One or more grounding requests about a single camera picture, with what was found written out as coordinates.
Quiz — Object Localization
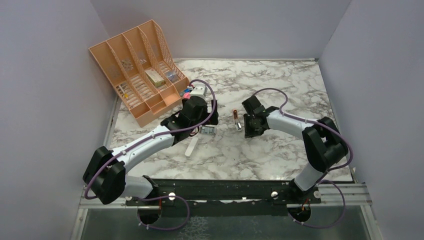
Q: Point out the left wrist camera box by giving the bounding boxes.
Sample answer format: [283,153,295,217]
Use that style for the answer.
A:
[190,84,208,100]

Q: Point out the peach plastic desk organizer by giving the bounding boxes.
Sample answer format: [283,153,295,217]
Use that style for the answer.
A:
[88,20,190,127]

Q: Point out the pink cap glue bottle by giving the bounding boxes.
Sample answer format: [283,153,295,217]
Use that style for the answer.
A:
[182,92,191,99]

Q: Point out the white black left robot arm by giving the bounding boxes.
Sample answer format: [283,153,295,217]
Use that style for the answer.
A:
[82,96,219,205]

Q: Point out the yellow green box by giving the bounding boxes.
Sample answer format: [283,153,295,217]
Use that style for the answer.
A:
[144,68,165,88]

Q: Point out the long white stapler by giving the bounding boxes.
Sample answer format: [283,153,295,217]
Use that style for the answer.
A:
[184,136,199,159]

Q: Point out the clear bag of clips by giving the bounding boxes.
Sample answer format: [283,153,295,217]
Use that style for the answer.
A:
[165,70,179,83]

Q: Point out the staple box tray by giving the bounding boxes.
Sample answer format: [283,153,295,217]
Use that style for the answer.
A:
[200,126,217,136]

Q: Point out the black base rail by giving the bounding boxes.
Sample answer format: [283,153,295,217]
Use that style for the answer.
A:
[106,177,321,218]

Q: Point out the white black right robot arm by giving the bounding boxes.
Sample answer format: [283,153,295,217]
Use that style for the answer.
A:
[242,96,349,204]

